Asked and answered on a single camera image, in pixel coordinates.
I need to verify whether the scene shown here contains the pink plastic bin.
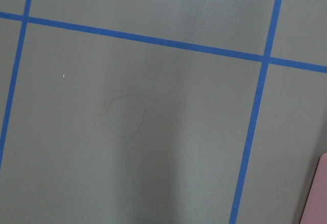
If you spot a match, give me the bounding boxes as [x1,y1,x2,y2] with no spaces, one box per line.
[300,153,327,224]

